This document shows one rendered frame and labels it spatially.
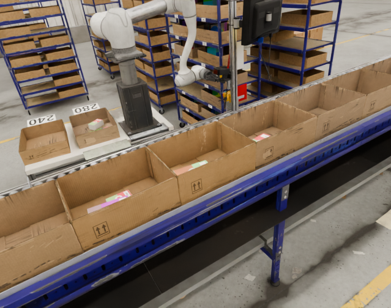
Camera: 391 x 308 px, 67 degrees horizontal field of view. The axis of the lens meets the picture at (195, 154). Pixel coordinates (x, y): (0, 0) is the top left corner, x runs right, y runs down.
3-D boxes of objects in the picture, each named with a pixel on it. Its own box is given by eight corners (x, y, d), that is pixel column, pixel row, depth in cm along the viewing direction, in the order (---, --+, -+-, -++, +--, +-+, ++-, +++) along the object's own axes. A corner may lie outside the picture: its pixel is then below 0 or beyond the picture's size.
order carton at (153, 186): (152, 176, 141) (145, 145, 132) (182, 209, 119) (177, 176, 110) (68, 210, 125) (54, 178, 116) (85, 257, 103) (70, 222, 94)
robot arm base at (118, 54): (101, 55, 195) (99, 46, 192) (132, 48, 205) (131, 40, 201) (111, 62, 183) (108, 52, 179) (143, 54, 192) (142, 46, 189)
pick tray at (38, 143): (67, 130, 224) (62, 118, 219) (71, 153, 194) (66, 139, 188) (26, 140, 215) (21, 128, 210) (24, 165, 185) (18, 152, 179)
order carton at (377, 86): (355, 92, 205) (361, 68, 196) (399, 104, 183) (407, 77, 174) (317, 107, 189) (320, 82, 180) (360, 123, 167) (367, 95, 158)
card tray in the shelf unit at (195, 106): (180, 102, 360) (179, 95, 355) (201, 96, 373) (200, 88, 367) (198, 112, 330) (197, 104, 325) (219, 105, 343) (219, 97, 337)
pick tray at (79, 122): (108, 118, 236) (105, 107, 231) (120, 137, 207) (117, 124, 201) (72, 128, 227) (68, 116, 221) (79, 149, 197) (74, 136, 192)
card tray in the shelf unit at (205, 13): (194, 16, 271) (193, 3, 266) (221, 11, 283) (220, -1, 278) (219, 19, 240) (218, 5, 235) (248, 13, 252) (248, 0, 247)
